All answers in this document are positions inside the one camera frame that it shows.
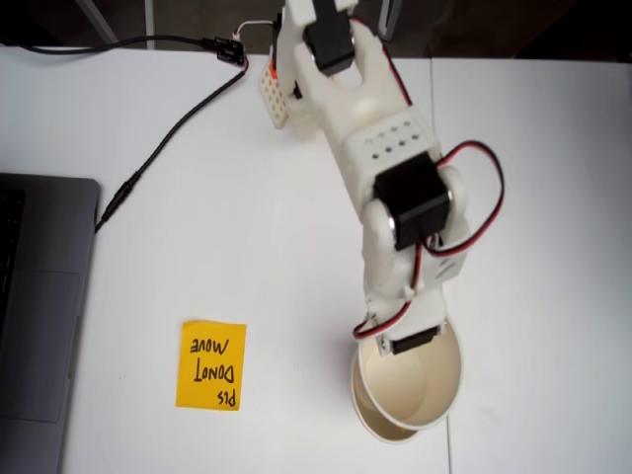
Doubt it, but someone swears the yellow sticky note with writing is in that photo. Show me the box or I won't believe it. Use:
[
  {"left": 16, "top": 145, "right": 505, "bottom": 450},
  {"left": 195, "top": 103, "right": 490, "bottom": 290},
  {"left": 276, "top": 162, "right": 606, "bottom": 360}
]
[{"left": 175, "top": 319, "right": 247, "bottom": 411}]

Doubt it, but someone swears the black cable with thick plug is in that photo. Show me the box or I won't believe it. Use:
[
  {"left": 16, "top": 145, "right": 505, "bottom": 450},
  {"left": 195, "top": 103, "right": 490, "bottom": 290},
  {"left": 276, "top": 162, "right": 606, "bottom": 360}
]
[{"left": 93, "top": 68, "right": 250, "bottom": 233}]

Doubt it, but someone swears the black controller board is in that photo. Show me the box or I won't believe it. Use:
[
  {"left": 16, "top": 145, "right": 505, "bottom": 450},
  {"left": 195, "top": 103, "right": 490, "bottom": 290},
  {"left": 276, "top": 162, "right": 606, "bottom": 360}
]
[{"left": 213, "top": 36, "right": 247, "bottom": 65}]

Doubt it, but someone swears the dark grey laptop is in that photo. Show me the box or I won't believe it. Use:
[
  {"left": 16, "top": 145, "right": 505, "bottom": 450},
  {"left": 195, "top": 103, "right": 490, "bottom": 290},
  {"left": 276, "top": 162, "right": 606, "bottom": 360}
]
[{"left": 0, "top": 172, "right": 103, "bottom": 474}]

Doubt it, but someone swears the grey chair leg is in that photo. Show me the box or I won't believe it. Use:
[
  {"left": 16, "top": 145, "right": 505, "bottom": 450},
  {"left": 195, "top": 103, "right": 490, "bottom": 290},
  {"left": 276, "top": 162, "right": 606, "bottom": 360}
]
[{"left": 380, "top": 0, "right": 402, "bottom": 42}]

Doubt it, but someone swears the red white gripper servo cable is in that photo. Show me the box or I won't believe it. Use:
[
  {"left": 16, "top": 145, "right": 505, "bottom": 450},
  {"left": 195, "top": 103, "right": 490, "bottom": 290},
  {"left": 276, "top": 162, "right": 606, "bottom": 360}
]
[{"left": 353, "top": 140, "right": 508, "bottom": 342}]

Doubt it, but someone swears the slanted grey metal leg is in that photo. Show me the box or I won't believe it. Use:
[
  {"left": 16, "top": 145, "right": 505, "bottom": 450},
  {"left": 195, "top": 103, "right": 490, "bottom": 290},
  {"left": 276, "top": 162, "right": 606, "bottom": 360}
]
[{"left": 76, "top": 0, "right": 119, "bottom": 45}]

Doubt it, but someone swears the thin white board wire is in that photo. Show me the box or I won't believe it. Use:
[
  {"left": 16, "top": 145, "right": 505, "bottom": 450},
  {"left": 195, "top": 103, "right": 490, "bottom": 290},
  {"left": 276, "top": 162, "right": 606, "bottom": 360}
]
[{"left": 231, "top": 19, "right": 276, "bottom": 43}]

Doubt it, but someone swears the brown paper cup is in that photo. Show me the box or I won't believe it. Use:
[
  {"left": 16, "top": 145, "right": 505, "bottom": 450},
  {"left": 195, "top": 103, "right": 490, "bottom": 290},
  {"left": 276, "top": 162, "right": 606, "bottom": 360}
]
[
  {"left": 353, "top": 318, "right": 466, "bottom": 430},
  {"left": 350, "top": 355, "right": 426, "bottom": 442}
]

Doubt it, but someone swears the upright grey metal leg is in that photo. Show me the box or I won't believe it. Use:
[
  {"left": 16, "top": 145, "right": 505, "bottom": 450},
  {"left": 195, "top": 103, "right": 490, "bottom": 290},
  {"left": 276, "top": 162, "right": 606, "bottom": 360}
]
[{"left": 144, "top": 0, "right": 157, "bottom": 50}]

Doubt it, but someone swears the thin black cable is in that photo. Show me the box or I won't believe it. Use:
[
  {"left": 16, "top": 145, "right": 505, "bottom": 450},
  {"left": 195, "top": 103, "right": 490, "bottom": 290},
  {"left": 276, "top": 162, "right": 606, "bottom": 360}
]
[{"left": 0, "top": 34, "right": 218, "bottom": 55}]

